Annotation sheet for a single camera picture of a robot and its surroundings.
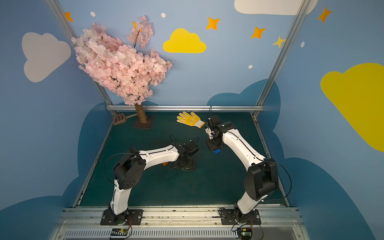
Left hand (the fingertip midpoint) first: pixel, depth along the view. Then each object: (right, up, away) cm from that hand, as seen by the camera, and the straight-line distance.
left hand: (188, 165), depth 92 cm
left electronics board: (-34, -29, -18) cm, 48 cm away
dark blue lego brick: (+17, +10, -10) cm, 22 cm away
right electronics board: (+29, -30, -18) cm, 45 cm away
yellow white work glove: (+2, +30, +27) cm, 40 cm away
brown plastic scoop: (-55, +31, +23) cm, 67 cm away
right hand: (+16, +14, -5) cm, 22 cm away
